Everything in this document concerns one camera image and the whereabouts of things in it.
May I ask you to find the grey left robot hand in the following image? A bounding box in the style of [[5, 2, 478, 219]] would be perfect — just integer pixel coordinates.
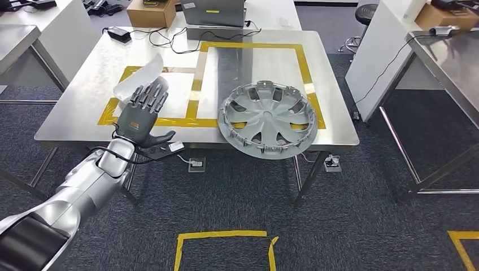
[[116, 76, 177, 149]]

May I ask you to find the white plastic shell part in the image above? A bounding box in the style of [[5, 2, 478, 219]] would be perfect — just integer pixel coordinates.
[[112, 53, 166, 102]]

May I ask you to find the steel workbench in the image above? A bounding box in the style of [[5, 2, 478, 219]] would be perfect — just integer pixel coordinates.
[[34, 27, 360, 209]]

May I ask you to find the metal floor socket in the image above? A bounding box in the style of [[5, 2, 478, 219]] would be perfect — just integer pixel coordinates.
[[188, 156, 207, 174]]

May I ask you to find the black power adapter brick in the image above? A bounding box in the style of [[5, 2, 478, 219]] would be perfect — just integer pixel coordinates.
[[106, 25, 133, 44]]

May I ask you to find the brown cardboard box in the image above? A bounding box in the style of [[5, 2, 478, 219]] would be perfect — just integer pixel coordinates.
[[126, 0, 178, 29], [414, 2, 479, 32]]

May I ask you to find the white panel desk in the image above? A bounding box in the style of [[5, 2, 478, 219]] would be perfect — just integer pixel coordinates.
[[345, 0, 447, 124], [0, 0, 102, 88]]

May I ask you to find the black chargers pile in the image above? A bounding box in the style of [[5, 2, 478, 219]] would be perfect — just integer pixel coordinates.
[[82, 0, 125, 16]]

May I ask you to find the silver plastic hubcap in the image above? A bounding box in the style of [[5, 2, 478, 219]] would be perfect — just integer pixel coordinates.
[[217, 80, 319, 161]]

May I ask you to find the grey laptop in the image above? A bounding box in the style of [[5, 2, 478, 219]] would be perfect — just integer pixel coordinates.
[[180, 0, 248, 29]]

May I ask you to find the yellow floor tape square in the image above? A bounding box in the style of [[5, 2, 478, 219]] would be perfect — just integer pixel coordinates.
[[173, 230, 280, 271]]

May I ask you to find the black device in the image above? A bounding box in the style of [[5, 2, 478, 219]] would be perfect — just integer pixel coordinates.
[[0, 0, 58, 12]]

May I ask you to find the white floor socket with plugs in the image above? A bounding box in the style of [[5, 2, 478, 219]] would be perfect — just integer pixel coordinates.
[[323, 155, 342, 173]]

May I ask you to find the black round stool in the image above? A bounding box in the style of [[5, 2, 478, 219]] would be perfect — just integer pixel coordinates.
[[337, 3, 380, 58]]

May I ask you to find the silver handheld tool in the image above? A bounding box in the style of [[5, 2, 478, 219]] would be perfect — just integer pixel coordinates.
[[429, 25, 460, 37]]

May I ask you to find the black case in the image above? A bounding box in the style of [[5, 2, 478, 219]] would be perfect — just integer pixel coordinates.
[[430, 0, 469, 11]]

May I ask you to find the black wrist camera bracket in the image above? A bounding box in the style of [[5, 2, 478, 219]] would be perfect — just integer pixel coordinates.
[[135, 143, 177, 162]]

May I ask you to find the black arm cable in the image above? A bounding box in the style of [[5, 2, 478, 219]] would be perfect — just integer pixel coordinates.
[[86, 123, 153, 180]]

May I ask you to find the steel frame table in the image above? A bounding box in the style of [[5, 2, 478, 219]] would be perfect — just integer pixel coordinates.
[[377, 29, 479, 203], [0, 24, 72, 203]]

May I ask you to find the black laptop cable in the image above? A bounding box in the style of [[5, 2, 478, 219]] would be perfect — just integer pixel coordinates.
[[170, 19, 262, 54]]

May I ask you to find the thin black adapter cable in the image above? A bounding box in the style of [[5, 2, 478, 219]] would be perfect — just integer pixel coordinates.
[[352, 34, 431, 113]]

